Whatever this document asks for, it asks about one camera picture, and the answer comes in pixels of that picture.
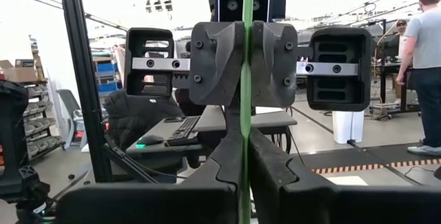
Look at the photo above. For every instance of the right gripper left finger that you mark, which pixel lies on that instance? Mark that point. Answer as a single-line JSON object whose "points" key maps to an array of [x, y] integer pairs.
{"points": [[155, 203]]}

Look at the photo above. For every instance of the black workbench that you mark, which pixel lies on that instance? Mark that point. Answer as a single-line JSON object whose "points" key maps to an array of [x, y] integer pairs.
{"points": [[392, 69]]}

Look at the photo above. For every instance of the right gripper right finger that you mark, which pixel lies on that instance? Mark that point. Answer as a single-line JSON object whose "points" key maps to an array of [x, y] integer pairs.
{"points": [[327, 206]]}

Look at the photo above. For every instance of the black jacket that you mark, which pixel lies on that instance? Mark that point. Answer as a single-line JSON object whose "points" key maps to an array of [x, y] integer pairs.
{"points": [[138, 113]]}

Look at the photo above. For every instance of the orange artificial tulip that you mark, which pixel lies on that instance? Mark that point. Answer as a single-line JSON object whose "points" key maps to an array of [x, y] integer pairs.
{"points": [[246, 89]]}

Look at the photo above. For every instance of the white waste bin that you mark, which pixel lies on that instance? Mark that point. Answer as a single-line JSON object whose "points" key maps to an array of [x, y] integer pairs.
{"points": [[348, 127]]}

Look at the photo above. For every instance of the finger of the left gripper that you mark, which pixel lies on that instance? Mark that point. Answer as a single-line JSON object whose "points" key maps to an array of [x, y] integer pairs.
{"points": [[217, 65], [274, 65]]}

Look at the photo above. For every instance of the black mat with striped edge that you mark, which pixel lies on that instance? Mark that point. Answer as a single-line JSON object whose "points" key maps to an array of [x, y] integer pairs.
{"points": [[344, 156]]}

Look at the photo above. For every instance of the blue storage shelf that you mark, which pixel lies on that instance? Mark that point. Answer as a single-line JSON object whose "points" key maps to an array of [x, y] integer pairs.
{"points": [[105, 69]]}

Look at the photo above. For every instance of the black computer mouse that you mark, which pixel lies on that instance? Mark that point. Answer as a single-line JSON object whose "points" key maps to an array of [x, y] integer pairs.
{"points": [[150, 140]]}

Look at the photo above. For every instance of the shelf with grey bins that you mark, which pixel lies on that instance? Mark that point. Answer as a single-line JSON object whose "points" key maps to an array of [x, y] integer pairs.
{"points": [[38, 113]]}

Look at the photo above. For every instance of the grey office desk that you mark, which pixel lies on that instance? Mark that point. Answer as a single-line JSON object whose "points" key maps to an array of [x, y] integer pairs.
{"points": [[206, 120]]}

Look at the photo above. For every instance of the black keyboard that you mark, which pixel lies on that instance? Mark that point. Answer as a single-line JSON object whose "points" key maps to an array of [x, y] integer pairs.
{"points": [[184, 131]]}

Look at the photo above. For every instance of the person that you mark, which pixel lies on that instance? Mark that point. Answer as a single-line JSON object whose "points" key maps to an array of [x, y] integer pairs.
{"points": [[401, 41], [427, 45]]}

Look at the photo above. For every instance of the cardboard box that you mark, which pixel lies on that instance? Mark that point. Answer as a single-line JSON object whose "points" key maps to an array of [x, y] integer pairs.
{"points": [[20, 74]]}

